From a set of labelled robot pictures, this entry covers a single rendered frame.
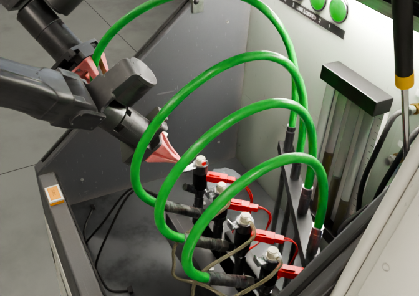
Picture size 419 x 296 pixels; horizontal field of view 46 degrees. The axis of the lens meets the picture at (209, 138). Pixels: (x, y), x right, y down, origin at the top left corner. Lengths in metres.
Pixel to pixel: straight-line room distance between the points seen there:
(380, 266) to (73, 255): 0.60
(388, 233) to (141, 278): 0.64
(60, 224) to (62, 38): 0.39
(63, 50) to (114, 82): 0.15
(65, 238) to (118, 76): 0.40
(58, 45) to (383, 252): 0.61
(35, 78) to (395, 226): 0.49
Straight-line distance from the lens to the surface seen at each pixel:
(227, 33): 1.18
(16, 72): 0.67
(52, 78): 0.72
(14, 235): 2.42
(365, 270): 0.64
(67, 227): 1.06
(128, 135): 0.83
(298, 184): 0.93
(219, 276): 0.72
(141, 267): 1.12
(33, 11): 0.90
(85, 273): 0.97
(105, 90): 0.78
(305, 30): 1.02
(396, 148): 0.89
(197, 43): 1.15
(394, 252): 0.59
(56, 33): 0.89
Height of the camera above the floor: 1.70
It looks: 36 degrees down
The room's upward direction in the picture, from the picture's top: 3 degrees clockwise
